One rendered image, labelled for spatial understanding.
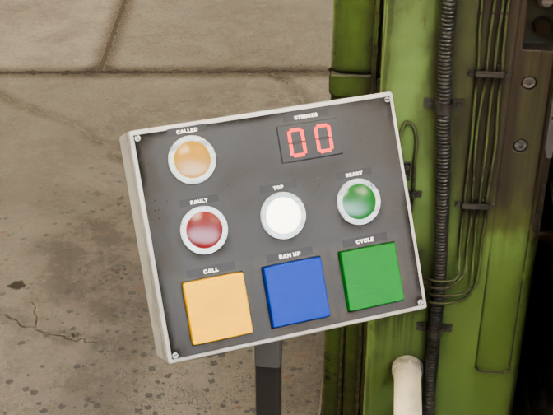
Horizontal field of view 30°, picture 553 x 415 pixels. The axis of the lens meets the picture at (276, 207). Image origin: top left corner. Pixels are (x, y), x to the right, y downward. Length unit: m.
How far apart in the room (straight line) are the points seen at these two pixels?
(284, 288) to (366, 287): 0.11
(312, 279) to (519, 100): 0.44
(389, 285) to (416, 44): 0.36
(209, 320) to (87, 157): 2.55
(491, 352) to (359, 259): 0.53
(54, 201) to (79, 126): 0.56
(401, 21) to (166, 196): 0.44
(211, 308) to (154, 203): 0.14
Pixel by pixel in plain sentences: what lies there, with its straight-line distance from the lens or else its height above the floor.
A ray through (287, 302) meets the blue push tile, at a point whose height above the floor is 1.00.
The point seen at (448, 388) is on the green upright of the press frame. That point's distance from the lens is 1.80.
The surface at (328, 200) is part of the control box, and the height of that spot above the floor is 1.10.
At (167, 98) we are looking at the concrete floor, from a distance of 4.16.
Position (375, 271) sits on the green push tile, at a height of 1.02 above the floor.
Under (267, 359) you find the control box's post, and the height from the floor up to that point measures 0.82.
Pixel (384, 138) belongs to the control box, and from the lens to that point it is 1.31.
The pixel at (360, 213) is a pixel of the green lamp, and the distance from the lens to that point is 1.29.
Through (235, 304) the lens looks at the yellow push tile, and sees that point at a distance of 1.24.
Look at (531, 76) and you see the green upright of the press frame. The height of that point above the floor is 1.16.
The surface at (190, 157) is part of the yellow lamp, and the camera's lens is 1.23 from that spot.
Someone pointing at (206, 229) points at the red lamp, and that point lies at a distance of 1.23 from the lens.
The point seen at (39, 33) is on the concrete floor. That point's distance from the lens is 4.91.
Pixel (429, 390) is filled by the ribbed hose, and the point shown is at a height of 0.59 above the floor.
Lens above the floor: 1.75
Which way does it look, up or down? 31 degrees down
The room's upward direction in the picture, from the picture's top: straight up
